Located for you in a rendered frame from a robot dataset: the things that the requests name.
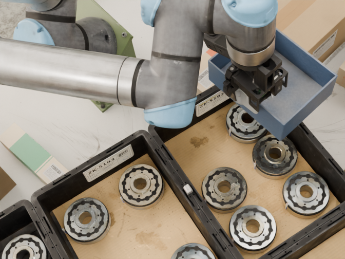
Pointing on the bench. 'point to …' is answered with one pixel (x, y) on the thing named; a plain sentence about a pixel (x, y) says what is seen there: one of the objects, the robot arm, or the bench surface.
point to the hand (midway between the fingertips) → (244, 95)
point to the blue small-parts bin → (287, 126)
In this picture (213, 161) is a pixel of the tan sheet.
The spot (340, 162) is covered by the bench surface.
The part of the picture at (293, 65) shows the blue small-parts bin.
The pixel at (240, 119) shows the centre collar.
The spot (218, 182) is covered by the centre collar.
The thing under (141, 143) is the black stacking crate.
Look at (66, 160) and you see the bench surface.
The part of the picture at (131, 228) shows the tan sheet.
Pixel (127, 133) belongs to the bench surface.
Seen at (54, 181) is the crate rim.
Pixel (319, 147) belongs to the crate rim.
